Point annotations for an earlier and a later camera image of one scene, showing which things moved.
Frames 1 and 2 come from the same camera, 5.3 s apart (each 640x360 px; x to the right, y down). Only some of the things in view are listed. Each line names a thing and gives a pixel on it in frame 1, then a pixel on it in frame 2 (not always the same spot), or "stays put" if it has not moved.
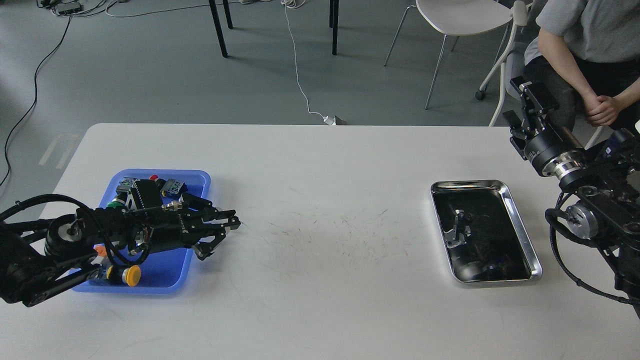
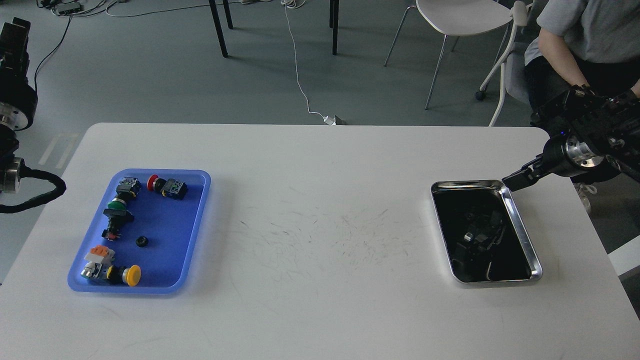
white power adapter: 330,121 stays put
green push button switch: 122,192 stays put
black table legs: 333,22 stays put
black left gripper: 164,228 → 18,99
